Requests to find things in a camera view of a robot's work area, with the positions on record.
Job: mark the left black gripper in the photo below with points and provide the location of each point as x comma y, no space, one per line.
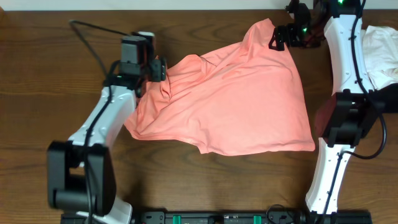
157,70

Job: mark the white crumpled cloth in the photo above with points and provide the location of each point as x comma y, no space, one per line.
380,55

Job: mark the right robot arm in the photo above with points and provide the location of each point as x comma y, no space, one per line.
350,113

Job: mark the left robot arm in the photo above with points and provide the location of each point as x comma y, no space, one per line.
80,174

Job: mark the pink printed t-shirt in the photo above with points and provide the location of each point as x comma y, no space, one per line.
241,99

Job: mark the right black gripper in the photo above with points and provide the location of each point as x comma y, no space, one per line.
289,30

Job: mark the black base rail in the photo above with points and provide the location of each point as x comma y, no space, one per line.
272,216

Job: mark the black fabric container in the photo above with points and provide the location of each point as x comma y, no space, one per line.
387,98

